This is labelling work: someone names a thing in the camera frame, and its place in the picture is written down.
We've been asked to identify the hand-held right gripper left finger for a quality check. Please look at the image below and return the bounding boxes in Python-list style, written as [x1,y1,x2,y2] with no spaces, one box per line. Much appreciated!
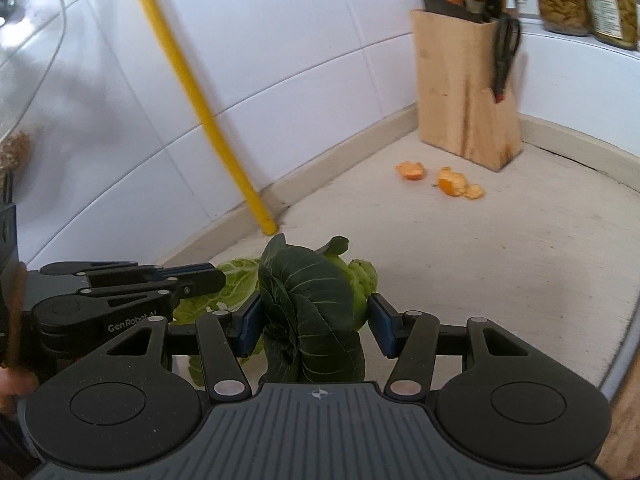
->
[106,292,264,404]

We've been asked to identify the yellow pipe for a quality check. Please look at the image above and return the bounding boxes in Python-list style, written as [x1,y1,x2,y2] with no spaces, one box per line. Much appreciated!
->
[122,0,278,236]

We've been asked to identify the black kitchen scissors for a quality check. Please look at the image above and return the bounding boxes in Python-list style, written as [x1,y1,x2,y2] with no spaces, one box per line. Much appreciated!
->
[492,14,522,105]

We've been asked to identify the bok choy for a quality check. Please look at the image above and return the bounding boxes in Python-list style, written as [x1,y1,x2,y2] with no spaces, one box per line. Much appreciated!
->
[257,233,379,385]

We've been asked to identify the wooden cutting board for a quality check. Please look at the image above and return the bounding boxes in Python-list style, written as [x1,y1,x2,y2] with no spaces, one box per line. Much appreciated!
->
[597,355,640,480]

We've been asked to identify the bag of dried noodles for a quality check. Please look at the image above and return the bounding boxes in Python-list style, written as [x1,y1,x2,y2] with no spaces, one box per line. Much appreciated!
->
[0,0,68,173]

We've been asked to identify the pale napa cabbage leaf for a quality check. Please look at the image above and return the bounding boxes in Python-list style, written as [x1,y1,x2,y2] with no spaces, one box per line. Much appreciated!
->
[172,257,266,388]

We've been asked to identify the person's left hand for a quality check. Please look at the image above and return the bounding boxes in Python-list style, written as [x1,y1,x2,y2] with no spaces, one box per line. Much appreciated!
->
[0,367,39,416]

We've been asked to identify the glass jar orange lid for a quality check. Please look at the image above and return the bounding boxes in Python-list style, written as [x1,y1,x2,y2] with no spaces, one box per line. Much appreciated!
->
[584,0,640,51]

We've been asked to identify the wooden knife block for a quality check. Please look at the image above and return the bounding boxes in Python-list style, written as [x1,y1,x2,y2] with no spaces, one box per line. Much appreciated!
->
[411,7,523,172]

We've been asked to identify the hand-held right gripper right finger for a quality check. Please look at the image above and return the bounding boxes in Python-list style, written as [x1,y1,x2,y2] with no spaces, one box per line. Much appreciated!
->
[367,292,534,403]

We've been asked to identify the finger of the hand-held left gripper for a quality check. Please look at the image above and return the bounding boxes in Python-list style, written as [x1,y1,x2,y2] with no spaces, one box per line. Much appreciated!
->
[79,270,227,314]
[40,261,221,284]

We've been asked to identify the orange peel piece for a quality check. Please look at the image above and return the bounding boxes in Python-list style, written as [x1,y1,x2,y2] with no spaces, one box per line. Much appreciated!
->
[435,166,486,201]
[395,161,427,181]

